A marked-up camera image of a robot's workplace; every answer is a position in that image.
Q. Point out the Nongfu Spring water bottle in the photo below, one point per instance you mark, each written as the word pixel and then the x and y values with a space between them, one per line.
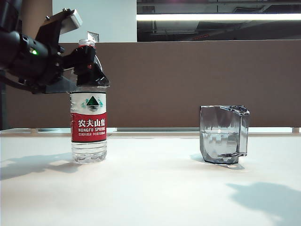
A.
pixel 89 127

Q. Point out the small metal bracket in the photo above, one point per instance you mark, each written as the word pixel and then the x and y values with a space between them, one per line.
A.
pixel 94 35

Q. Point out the tan round column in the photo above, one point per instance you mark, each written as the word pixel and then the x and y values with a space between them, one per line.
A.
pixel 28 14

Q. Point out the white divider support clamp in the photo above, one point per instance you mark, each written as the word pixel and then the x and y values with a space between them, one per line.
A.
pixel 295 130
pixel 34 131

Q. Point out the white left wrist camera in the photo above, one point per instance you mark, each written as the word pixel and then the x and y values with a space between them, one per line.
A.
pixel 73 22

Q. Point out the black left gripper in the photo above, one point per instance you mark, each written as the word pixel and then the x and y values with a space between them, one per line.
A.
pixel 51 68

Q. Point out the brown desk divider panel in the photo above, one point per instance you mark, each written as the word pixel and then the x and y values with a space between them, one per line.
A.
pixel 188 82

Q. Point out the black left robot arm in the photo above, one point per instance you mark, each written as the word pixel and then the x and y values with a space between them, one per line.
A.
pixel 14 54

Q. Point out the grey transparent plastic cup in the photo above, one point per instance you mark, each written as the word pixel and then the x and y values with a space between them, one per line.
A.
pixel 218 136

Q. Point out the white ceiling light strip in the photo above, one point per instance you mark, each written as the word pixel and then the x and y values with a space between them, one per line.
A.
pixel 211 17

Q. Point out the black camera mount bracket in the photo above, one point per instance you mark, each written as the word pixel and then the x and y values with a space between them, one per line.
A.
pixel 50 30

